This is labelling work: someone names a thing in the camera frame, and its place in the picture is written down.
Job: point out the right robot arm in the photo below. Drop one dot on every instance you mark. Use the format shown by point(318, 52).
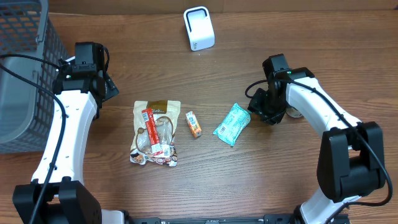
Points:
point(351, 169)

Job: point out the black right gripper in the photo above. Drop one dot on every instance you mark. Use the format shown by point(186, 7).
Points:
point(255, 106)

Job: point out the white barcode scanner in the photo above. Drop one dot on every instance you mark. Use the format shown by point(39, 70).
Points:
point(199, 28)

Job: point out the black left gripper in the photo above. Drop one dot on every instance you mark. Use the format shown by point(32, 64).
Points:
point(112, 88)

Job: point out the brown white snack bag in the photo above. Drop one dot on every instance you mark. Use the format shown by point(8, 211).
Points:
point(155, 124)

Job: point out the teal wet wipes pack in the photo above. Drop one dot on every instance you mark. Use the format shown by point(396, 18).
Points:
point(233, 124)

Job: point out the red snack stick packet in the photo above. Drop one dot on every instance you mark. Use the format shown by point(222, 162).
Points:
point(148, 116)

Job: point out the orange Kleenex tissue pack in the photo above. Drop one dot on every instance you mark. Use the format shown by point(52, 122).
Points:
point(193, 124)

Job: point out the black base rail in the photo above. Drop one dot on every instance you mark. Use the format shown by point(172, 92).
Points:
point(217, 221)

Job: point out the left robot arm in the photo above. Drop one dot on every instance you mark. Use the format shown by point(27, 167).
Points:
point(56, 193)

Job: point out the grey plastic mesh basket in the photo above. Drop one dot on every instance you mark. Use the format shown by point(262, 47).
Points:
point(31, 43)

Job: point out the green lid jar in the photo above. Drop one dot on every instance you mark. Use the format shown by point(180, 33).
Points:
point(292, 112)

